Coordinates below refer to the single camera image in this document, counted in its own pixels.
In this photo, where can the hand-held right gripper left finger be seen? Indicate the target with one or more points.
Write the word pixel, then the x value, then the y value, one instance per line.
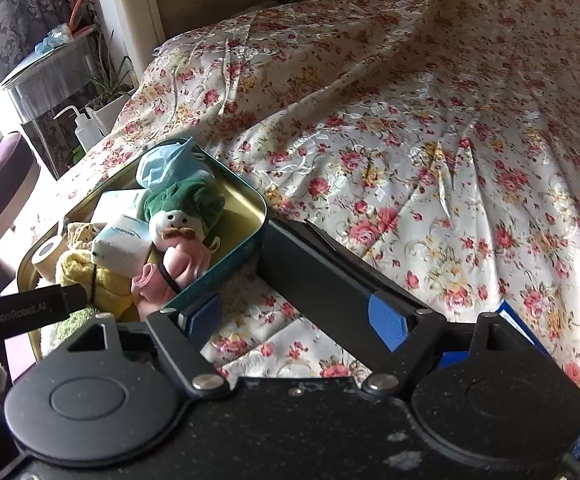
pixel 204 319

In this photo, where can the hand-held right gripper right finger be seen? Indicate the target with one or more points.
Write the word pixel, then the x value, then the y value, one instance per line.
pixel 388 321

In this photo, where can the green fluffy sponge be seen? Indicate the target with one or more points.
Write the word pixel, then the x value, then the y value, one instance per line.
pixel 77 324

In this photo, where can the white tape roll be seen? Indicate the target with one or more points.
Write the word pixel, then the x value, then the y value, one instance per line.
pixel 49 255

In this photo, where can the dark tin lid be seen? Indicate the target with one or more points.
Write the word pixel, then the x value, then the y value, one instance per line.
pixel 315 280

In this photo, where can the yellow towel with black band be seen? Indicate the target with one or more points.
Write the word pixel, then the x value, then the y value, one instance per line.
pixel 105 285

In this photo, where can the green and pink plush doll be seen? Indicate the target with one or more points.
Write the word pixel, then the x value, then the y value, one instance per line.
pixel 180 230

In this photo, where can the white tissue pack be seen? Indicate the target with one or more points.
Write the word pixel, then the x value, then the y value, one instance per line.
pixel 120 205
pixel 120 247

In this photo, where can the green tin box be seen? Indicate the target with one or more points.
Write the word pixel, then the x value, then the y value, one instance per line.
pixel 240 210

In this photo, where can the blue face mask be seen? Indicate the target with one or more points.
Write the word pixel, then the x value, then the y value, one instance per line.
pixel 165 165

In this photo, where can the purple stool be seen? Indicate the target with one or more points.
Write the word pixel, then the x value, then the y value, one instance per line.
pixel 0 180

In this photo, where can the floral bedspread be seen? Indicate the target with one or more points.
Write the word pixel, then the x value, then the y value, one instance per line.
pixel 444 135

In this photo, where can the white squeeze bottle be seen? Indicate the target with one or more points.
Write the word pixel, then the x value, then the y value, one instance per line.
pixel 87 127

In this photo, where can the clear acrylic side table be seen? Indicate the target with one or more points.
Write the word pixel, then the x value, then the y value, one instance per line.
pixel 50 85

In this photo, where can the potted plant in white planter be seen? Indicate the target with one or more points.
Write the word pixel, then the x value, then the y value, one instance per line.
pixel 110 85

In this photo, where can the pile of blue masks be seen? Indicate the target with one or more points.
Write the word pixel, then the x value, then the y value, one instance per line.
pixel 52 40

